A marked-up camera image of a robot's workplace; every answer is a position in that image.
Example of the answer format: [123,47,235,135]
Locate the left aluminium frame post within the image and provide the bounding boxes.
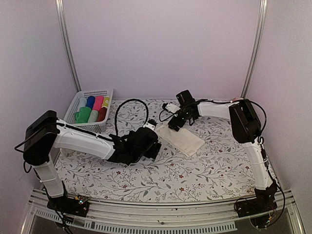
[55,0,81,92]

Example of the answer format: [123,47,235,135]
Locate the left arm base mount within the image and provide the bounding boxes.
[47,196,90,217]

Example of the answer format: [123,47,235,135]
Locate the floral tablecloth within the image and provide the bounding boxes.
[56,102,273,202]

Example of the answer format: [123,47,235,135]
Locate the dark blue rolled towel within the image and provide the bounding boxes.
[85,96,96,110]

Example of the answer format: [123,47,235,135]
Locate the aluminium frame post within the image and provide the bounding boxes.
[55,0,81,92]
[241,0,268,98]

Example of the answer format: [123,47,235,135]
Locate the front aluminium rail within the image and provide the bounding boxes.
[21,189,306,234]

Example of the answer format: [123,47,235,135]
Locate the cream white towel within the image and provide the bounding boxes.
[156,125,205,156]

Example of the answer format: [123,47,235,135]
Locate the right aluminium frame post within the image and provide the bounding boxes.
[241,0,268,98]

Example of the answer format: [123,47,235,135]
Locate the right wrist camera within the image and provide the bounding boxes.
[162,103,180,114]

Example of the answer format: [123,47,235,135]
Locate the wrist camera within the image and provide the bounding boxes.
[162,103,180,114]
[143,119,157,131]

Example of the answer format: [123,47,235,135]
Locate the light blue rolled towel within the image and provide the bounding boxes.
[77,97,87,111]

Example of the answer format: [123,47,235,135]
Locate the pink rolled towel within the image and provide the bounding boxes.
[92,96,104,111]

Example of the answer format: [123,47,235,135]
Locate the maroon rolled towel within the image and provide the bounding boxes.
[97,107,107,122]

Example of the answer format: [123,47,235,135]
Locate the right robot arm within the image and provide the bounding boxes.
[162,90,277,194]

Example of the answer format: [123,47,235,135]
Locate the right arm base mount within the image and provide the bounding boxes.
[234,197,277,229]

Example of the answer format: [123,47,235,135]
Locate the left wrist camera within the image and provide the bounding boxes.
[143,119,157,131]

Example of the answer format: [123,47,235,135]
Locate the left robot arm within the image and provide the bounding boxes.
[22,110,161,212]

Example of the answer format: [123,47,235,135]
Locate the sage green rolled towel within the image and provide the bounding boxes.
[88,110,98,123]

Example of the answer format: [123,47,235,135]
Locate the patterned small bowl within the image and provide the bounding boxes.
[232,97,244,101]

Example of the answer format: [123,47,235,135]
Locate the white plastic basket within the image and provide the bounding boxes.
[63,89,114,133]

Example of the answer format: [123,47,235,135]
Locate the yellow-green dotted rolled towel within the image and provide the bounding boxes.
[101,96,110,108]

